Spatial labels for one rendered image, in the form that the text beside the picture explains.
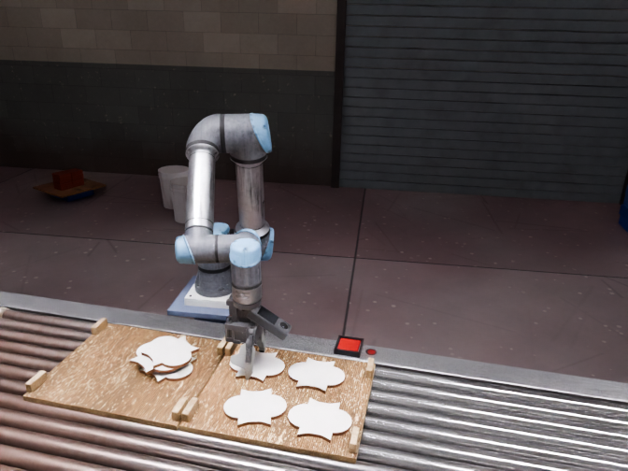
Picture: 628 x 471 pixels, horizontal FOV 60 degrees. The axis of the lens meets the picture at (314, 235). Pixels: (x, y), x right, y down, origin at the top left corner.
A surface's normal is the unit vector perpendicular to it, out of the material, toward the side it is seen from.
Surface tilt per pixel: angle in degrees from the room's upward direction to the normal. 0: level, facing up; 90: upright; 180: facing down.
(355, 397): 0
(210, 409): 0
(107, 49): 90
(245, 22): 90
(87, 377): 0
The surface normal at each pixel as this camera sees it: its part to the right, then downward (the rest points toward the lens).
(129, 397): 0.02, -0.92
